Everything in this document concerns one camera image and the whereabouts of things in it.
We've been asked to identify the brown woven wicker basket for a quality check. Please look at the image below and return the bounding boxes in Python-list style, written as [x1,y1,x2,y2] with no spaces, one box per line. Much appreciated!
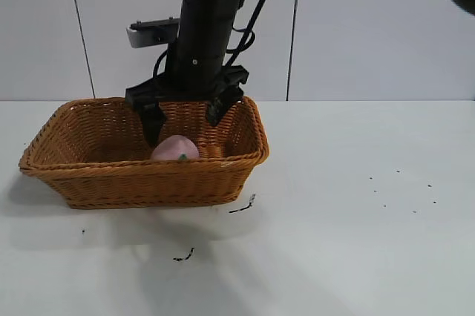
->
[19,95,271,210]

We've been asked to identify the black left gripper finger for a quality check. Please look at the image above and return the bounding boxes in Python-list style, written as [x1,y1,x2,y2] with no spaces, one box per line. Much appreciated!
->
[206,86,245,127]
[138,103,166,148]

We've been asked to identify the thick black cable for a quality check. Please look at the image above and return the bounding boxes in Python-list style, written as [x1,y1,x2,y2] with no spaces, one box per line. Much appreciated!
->
[222,0,278,68]

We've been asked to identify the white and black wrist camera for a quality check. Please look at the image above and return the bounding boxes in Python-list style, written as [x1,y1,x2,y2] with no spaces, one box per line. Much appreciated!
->
[125,16,181,49]

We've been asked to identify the pink peach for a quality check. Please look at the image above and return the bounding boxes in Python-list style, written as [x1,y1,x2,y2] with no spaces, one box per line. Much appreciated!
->
[150,134,200,162]

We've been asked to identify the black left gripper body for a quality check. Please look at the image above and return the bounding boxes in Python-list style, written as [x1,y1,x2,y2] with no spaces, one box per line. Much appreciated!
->
[124,55,249,110]

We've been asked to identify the thin black cable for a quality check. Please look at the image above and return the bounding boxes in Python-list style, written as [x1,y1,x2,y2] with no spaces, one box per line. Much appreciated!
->
[226,27,258,53]
[152,48,171,79]

